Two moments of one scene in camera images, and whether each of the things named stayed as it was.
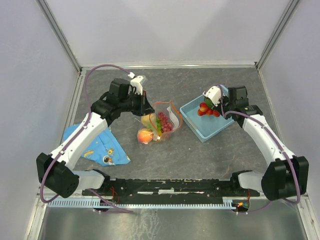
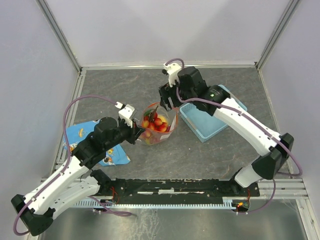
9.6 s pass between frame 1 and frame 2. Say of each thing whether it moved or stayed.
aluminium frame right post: stayed
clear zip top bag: moved
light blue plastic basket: stayed
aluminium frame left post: stayed
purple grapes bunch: moved
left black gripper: moved
